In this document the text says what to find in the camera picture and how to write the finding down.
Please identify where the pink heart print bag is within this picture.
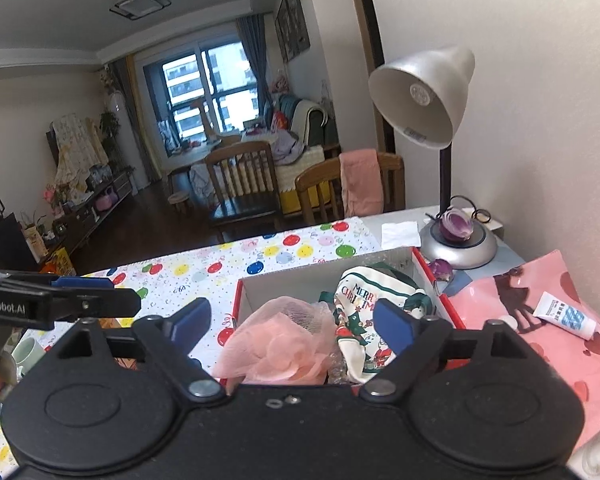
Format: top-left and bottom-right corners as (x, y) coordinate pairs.
(447, 250), (600, 453)

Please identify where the balloon print tablecloth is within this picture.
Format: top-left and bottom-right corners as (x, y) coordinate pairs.
(0, 216), (381, 480)

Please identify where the round coffee table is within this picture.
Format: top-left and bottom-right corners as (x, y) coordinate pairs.
(162, 135), (243, 171)

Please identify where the grey curtain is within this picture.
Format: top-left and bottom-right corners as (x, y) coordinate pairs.
(115, 55), (161, 183)
(236, 14), (273, 121)

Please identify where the white cloth pile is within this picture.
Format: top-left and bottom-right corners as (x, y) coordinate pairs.
(189, 162), (216, 201)

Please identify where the pink mesh bag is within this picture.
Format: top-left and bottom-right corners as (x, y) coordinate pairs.
(212, 296), (338, 383)

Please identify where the square ceiling light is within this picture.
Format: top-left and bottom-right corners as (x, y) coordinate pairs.
(109, 0), (172, 21)

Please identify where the santa print drawstring bag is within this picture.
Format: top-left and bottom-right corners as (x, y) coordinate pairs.
(319, 266), (433, 386)

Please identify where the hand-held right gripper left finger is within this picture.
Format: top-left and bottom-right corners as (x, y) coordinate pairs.
(35, 297), (229, 403)

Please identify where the red cardboard box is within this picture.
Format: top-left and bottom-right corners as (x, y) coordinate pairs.
(211, 246), (456, 386)

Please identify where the wooden slatted chair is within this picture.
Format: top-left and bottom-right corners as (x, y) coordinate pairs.
(204, 141), (281, 231)

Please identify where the pink towel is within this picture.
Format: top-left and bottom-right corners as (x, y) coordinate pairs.
(339, 149), (383, 218)

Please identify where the white tower air conditioner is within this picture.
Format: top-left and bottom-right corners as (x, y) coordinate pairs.
(109, 90), (141, 188)

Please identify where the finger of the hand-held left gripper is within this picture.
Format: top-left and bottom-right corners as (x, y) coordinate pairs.
(52, 287), (142, 331)
(0, 270), (116, 289)

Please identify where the small wooden stool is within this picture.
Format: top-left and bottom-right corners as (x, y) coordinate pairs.
(169, 191), (193, 216)

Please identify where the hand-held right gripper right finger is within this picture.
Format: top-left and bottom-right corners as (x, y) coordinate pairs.
(360, 297), (551, 403)

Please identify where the white blue tube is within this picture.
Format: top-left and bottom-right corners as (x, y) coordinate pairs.
(532, 291), (598, 342)

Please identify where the dark TV cabinet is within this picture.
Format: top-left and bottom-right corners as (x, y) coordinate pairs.
(55, 170), (136, 256)

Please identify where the green potted plant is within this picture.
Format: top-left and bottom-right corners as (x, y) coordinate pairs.
(100, 110), (123, 161)

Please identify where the green sofa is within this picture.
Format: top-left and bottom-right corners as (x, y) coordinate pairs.
(262, 95), (341, 211)

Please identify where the large window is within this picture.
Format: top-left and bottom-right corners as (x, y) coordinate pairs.
(142, 42), (261, 158)

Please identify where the silver desk lamp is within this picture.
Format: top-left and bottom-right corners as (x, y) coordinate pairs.
(368, 46), (498, 271)

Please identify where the orange gift box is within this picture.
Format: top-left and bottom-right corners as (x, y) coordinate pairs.
(40, 247), (77, 276)

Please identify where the black cabinet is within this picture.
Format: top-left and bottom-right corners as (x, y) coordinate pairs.
(0, 187), (38, 273)

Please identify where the pale green cup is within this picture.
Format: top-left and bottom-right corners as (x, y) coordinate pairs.
(11, 337), (48, 378)

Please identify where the white paper napkin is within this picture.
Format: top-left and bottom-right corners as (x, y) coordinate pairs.
(380, 221), (418, 250)

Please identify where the cream hanging dress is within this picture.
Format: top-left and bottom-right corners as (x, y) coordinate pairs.
(52, 114), (108, 191)

